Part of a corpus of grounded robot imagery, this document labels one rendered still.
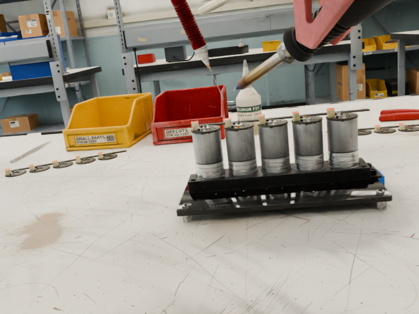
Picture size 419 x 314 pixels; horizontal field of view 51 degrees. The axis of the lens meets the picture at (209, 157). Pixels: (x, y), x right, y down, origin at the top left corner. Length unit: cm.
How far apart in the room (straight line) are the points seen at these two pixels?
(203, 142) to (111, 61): 457
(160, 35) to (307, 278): 242
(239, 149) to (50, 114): 492
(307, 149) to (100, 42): 463
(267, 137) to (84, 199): 19
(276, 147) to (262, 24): 224
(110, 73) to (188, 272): 469
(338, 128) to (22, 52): 263
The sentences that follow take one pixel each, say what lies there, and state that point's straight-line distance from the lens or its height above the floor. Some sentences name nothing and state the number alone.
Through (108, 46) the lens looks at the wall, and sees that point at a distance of 492.
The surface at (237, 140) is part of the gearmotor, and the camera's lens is 36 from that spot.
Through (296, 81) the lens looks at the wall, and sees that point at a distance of 477.
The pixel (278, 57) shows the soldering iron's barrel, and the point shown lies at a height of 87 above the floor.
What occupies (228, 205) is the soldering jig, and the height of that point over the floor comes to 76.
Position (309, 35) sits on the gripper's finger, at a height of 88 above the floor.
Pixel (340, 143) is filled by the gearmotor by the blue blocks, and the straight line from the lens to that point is 37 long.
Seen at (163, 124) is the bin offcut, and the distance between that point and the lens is 60.
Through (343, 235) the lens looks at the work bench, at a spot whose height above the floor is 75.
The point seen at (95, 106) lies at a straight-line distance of 75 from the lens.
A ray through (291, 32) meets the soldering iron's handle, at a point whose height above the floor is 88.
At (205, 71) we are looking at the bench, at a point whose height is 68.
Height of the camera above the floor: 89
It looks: 15 degrees down
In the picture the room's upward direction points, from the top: 7 degrees counter-clockwise
